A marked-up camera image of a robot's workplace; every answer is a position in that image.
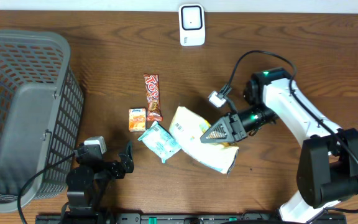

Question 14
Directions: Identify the orange tissue pack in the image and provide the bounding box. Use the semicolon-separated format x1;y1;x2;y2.
129;108;147;132

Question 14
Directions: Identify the grey plastic shopping basket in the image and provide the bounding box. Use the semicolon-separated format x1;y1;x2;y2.
0;29;84;213

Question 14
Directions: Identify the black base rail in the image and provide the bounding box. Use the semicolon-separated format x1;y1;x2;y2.
35;213;287;224

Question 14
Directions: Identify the yellow snack chips bag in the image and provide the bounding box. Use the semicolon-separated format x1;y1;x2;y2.
169;106;239;174

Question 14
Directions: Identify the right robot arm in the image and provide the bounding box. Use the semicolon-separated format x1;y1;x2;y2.
200;68;358;223

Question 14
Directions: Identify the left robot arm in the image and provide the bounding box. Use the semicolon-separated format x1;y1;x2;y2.
60;141;134;223

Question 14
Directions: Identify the mint green wipes packet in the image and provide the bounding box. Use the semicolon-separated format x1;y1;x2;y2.
138;121;181;164

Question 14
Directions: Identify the white barcode scanner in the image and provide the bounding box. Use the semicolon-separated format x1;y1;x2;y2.
178;4;206;47

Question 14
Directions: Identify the red Top chocolate bar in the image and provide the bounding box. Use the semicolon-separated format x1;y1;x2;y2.
144;74;163;121

